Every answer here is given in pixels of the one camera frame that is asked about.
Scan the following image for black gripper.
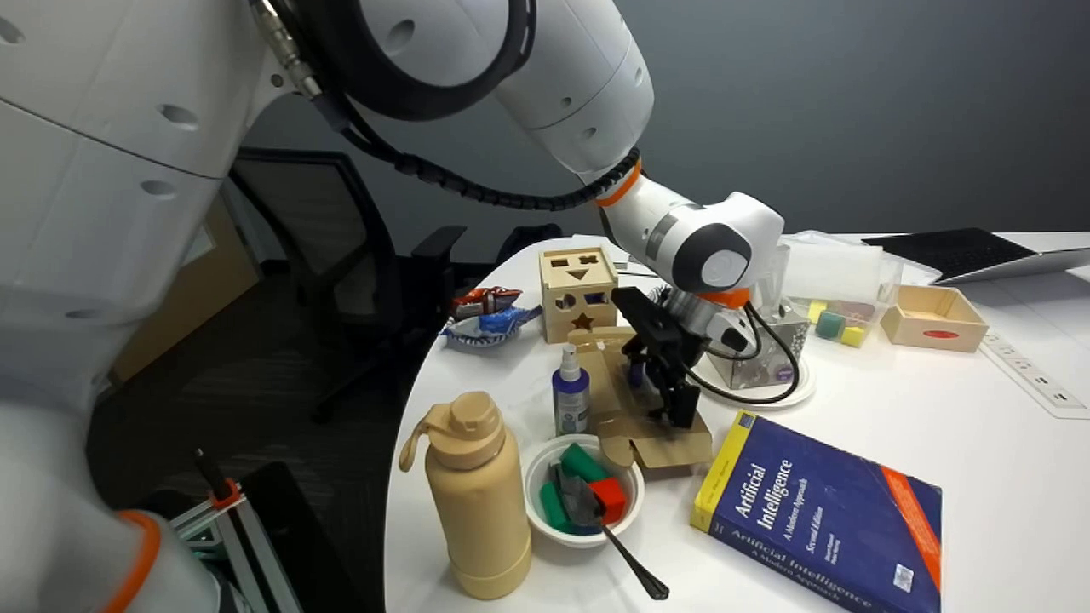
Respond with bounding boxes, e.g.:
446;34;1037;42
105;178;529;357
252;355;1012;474
608;283;710;431

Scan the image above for brown cardboard box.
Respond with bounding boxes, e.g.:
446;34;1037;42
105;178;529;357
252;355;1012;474
572;324;719;483

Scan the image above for small bottle blue cap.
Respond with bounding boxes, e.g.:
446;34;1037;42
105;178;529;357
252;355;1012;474
547;347;597;438

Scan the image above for small clear plastic tub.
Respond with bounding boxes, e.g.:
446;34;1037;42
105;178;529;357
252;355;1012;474
725;300;814;396

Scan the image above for white plate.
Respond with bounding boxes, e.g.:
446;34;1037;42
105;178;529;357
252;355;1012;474
697;357;822;415

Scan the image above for orange block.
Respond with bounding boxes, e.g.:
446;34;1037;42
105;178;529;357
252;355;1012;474
584;474;632;527

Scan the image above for wooden shape sorter cube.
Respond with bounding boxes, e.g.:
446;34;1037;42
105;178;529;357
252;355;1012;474
535;241;622;347

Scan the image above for white bowl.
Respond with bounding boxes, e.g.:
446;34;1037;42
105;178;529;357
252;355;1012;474
517;429;651;556

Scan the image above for metal spoon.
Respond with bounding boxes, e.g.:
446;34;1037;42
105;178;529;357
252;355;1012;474
557;474;675;601

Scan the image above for red snack bag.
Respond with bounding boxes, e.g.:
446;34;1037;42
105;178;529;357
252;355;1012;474
454;283;529;320

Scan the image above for blue artificial intelligence book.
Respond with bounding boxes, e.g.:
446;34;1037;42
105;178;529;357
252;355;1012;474
689;407;945;613

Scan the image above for clear plastic container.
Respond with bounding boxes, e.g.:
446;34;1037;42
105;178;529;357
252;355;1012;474
781;239;904;351

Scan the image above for tan water bottle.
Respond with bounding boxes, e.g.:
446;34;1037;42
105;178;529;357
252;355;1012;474
393;389;537;601

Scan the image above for wooden tray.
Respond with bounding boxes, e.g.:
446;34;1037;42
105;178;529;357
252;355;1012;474
879;280;991;357

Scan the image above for white ruler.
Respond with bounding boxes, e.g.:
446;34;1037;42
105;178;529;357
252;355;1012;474
978;325;1090;423

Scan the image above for black office chair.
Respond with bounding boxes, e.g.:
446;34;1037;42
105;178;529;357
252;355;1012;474
225;143;504;424

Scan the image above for tripod with orange band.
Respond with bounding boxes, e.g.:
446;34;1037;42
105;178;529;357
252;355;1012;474
166;443;306;613

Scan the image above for brown cardboard panel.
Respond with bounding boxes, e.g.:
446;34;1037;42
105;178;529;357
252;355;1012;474
105;200;264;391

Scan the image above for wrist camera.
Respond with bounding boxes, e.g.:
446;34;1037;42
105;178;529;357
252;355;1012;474
690;296;762;357

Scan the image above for thin black cable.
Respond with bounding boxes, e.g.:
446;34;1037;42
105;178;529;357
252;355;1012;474
685;301;807;412

